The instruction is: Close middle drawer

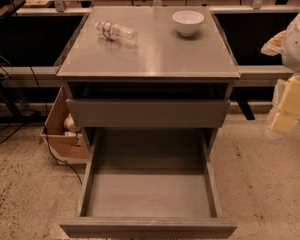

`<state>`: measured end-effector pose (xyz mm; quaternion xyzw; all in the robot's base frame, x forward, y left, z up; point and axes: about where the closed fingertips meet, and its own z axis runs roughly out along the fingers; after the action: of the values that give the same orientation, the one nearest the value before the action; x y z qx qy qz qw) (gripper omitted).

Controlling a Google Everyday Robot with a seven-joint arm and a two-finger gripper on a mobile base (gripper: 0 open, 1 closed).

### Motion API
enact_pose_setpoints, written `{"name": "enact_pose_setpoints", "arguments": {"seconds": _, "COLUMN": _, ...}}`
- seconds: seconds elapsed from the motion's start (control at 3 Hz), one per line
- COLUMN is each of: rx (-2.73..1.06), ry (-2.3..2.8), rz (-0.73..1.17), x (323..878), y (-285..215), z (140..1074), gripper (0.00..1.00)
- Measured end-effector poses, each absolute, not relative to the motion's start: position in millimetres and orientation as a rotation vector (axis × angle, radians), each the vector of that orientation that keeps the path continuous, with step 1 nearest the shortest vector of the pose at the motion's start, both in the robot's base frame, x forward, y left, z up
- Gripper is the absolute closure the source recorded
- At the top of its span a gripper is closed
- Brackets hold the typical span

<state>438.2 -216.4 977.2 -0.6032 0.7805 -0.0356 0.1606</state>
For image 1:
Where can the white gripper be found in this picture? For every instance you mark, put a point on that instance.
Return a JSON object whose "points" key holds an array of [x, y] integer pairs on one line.
{"points": [[298, 47]]}

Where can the grey drawer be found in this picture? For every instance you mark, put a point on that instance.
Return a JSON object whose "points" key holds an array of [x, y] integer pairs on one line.
{"points": [[148, 113], [149, 184]]}

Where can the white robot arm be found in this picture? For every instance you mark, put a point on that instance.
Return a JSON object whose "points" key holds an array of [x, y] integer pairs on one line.
{"points": [[291, 46]]}

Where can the grey drawer cabinet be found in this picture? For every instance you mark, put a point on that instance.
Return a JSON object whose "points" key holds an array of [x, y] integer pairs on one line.
{"points": [[156, 89]]}

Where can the grey top drawer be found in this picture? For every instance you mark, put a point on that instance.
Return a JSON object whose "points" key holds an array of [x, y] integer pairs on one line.
{"points": [[148, 113]]}

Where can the white ceramic bowl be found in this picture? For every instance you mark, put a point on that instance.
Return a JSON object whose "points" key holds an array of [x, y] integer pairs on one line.
{"points": [[187, 23]]}

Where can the clear plastic water bottle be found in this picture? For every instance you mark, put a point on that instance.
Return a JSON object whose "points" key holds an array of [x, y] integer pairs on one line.
{"points": [[117, 32]]}

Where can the white cup in box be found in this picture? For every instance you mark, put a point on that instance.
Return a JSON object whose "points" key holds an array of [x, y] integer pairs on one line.
{"points": [[69, 124]]}

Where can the brown cardboard box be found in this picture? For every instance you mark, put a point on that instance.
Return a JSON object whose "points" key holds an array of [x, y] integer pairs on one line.
{"points": [[65, 145]]}

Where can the grey metal rail frame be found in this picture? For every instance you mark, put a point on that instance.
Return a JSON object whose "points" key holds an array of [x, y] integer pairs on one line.
{"points": [[159, 54]]}

